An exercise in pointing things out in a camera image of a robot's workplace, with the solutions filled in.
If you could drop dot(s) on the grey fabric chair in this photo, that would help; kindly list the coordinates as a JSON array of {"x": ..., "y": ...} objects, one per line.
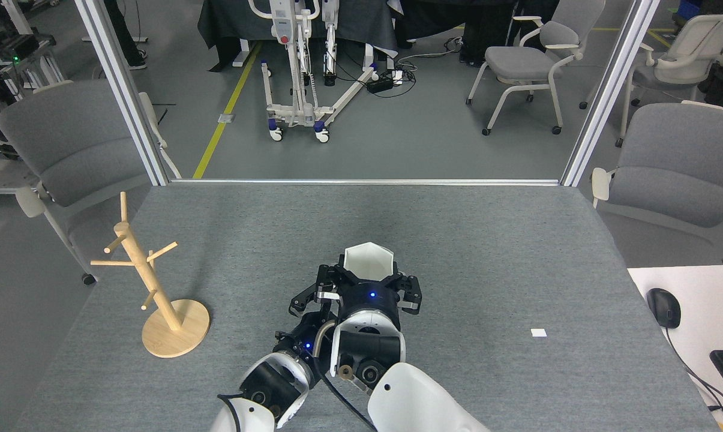
[
  {"x": 73, "y": 144},
  {"x": 679, "y": 162}
]

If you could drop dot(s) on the black power strip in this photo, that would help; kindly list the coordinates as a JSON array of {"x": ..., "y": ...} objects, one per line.
[{"x": 380, "y": 83}]

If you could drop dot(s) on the white stand on wheels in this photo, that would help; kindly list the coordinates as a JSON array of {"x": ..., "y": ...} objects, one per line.
[{"x": 294, "y": 114}]

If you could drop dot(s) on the white hexagonal cup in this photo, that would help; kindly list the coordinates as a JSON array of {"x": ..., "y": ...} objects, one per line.
[{"x": 368, "y": 261}]

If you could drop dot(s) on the black box with green light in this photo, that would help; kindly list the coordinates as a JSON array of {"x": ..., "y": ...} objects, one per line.
[{"x": 16, "y": 47}]

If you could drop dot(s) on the white desk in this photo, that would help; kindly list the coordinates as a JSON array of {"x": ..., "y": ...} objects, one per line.
[{"x": 703, "y": 300}]

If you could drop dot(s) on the wooden cup rack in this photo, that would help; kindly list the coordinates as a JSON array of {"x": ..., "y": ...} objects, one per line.
[{"x": 157, "y": 282}]

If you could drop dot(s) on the person's legs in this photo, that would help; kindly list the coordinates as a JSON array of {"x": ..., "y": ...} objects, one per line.
[{"x": 124, "y": 33}]

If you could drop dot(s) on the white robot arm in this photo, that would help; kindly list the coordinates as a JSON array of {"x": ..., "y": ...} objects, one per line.
[
  {"x": 397, "y": 384},
  {"x": 271, "y": 387}
]

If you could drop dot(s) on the white-framed grey-seat office chair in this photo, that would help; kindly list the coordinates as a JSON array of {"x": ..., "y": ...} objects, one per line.
[{"x": 523, "y": 63}]

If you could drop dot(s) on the dark cloth-covered table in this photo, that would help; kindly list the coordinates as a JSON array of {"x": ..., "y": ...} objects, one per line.
[{"x": 235, "y": 21}]

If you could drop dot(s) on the silver frame rail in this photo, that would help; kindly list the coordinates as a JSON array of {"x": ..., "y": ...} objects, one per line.
[{"x": 367, "y": 182}]

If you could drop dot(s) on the small white paper marker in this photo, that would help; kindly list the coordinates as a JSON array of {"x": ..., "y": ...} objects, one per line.
[{"x": 538, "y": 333}]

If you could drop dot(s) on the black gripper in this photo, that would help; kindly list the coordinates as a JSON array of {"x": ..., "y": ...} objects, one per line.
[
  {"x": 370, "y": 297},
  {"x": 301, "y": 339}
]

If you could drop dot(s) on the silver frame post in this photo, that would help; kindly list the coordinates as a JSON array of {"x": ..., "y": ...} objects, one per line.
[
  {"x": 607, "y": 96},
  {"x": 121, "y": 90}
]

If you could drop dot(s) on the black computer mouse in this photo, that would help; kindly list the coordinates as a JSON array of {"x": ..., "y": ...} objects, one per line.
[{"x": 664, "y": 307}]

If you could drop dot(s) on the white office chair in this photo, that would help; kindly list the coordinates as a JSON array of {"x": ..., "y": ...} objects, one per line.
[{"x": 679, "y": 54}]

